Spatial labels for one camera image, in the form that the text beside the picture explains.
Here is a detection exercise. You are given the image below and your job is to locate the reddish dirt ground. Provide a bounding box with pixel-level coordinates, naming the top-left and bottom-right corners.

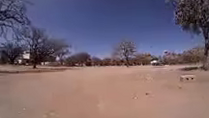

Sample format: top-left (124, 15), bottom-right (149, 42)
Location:
top-left (0, 56), bottom-right (209, 118)

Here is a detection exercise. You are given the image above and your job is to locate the row of trees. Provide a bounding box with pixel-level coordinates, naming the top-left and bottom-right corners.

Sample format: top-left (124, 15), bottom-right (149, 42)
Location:
top-left (63, 45), bottom-right (209, 69)

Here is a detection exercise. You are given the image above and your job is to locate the pale block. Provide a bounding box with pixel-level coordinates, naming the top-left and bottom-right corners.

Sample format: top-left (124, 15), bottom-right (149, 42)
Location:
top-left (179, 74), bottom-right (196, 82)

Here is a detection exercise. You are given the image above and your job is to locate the large bare tree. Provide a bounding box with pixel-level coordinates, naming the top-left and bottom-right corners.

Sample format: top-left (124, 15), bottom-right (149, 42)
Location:
top-left (0, 0), bottom-right (33, 41)

